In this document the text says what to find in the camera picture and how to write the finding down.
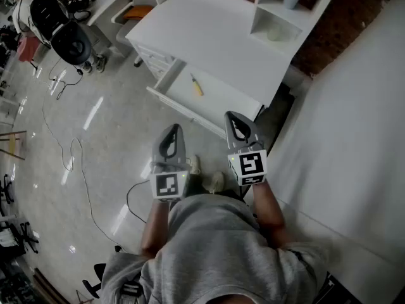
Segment large white panel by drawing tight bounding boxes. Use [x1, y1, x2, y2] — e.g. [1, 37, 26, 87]
[265, 0, 405, 304]

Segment person's shoe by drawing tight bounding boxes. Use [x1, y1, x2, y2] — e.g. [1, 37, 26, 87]
[202, 171, 225, 194]
[189, 155, 203, 175]

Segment person's left shoe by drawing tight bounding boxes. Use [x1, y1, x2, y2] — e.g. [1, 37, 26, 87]
[189, 155, 203, 175]

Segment pale green glass bowl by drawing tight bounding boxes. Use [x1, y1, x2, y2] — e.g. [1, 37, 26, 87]
[267, 23, 292, 42]

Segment person's left forearm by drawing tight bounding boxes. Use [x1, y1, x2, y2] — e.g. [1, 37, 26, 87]
[140, 198, 174, 259]

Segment red stool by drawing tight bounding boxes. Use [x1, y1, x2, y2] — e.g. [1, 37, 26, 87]
[17, 36, 42, 63]

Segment person's right shoe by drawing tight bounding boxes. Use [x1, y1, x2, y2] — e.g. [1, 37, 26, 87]
[202, 171, 225, 194]

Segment person's black trousers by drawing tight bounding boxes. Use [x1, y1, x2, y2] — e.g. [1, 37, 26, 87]
[185, 171, 251, 202]

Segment orange seat cushion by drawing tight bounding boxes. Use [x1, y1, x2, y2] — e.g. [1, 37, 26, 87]
[122, 5, 154, 20]

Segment black office chair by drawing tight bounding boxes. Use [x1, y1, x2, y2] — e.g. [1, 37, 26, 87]
[30, 0, 93, 66]

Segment white chair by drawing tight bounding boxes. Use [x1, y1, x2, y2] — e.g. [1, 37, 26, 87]
[110, 0, 159, 68]

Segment black floor cable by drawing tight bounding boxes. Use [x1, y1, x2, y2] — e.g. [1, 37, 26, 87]
[47, 58, 84, 101]

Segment long white desk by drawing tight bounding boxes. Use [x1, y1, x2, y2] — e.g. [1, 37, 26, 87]
[71, 0, 134, 27]

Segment person's right forearm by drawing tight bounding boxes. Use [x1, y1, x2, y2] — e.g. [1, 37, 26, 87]
[251, 180, 294, 250]

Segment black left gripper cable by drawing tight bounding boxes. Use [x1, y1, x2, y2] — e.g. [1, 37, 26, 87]
[126, 179, 153, 224]

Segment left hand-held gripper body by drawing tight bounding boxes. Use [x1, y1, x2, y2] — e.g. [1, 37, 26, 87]
[149, 162, 191, 202]

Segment white cubby shelf unit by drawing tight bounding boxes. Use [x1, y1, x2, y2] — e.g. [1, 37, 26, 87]
[249, 0, 344, 56]

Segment person's grey shirt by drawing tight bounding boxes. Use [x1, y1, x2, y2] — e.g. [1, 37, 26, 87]
[101, 193, 330, 304]

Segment wooden stool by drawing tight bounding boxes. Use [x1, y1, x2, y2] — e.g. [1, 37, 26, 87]
[0, 130, 28, 161]

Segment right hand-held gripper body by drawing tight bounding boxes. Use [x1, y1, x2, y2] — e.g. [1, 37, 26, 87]
[227, 141, 268, 187]

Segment white drawer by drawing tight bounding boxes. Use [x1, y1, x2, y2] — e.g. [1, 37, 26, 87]
[146, 60, 265, 141]

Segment yellow-handled screwdriver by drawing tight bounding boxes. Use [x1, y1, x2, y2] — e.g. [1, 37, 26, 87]
[189, 73, 204, 97]

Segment black chair bases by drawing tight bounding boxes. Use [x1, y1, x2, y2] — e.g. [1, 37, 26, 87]
[0, 174, 41, 256]

